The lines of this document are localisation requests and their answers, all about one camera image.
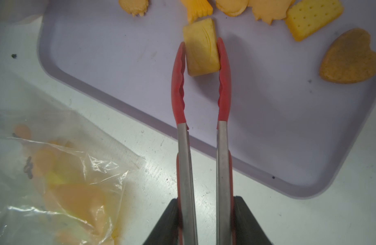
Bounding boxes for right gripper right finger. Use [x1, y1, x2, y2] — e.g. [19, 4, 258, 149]
[233, 196, 272, 245]

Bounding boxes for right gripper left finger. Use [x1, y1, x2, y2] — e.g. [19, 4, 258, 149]
[143, 199, 179, 245]

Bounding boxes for red metal tongs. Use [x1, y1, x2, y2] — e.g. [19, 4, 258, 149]
[171, 38, 236, 245]

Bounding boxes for yellow rectangular cookie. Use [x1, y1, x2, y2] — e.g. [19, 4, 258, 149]
[183, 18, 220, 77]

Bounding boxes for clear bag with cookies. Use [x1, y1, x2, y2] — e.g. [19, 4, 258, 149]
[0, 66, 144, 245]

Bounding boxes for lavender plastic tray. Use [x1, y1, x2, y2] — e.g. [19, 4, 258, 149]
[38, 1, 376, 198]

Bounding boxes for heart shaped brown cookie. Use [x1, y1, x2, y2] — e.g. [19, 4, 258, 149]
[319, 28, 376, 84]

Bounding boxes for yellow cracker cookie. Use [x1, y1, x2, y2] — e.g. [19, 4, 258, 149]
[285, 0, 344, 41]

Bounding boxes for round flower cookie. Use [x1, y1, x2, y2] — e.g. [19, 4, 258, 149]
[118, 0, 149, 16]

